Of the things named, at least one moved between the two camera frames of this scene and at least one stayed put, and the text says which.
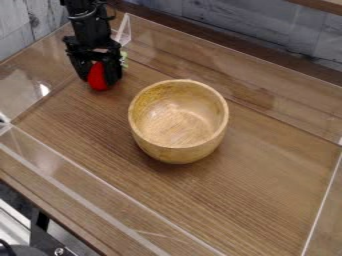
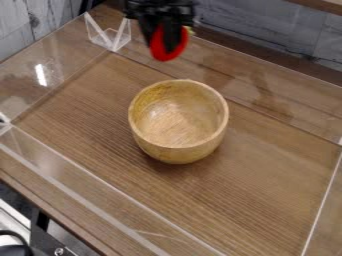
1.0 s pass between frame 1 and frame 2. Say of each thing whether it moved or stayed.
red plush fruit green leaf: moved
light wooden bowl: stayed
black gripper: moved
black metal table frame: stayed
